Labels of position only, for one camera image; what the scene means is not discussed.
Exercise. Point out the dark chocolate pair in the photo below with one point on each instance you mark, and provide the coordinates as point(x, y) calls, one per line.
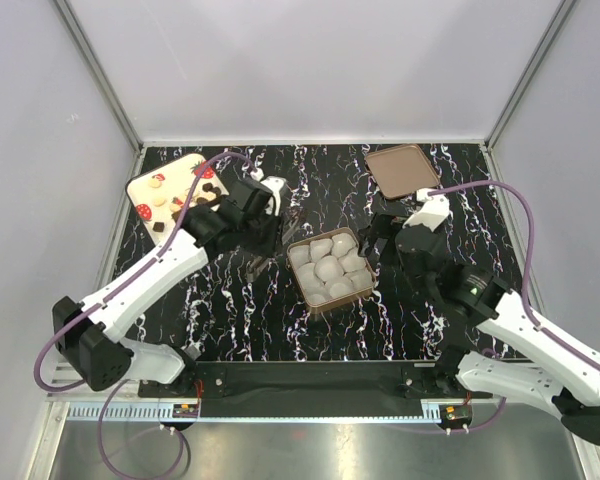
point(209, 187)

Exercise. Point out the rose gold box lid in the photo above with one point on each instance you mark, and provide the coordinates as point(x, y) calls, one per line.
point(402, 170)

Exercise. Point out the strawberry pattern tray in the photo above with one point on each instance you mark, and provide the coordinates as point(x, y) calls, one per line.
point(171, 181)

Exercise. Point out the dark square chocolate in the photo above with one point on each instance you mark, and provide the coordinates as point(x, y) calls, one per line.
point(158, 227)

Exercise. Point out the metal tongs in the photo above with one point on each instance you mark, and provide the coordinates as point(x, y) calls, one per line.
point(277, 235)

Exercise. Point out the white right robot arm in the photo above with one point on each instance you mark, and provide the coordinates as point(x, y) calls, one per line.
point(561, 375)

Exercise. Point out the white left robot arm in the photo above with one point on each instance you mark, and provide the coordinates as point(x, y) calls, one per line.
point(93, 331)

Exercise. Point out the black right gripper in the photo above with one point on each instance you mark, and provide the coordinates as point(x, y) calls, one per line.
point(380, 226)

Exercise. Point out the rose gold chocolate box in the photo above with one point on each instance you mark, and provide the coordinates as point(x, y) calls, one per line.
point(329, 271)

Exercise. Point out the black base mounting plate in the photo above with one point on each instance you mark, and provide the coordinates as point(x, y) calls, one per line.
point(307, 391)

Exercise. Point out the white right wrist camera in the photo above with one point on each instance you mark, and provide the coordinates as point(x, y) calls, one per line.
point(434, 209)

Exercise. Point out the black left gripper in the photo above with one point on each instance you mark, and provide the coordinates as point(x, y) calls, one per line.
point(270, 244)

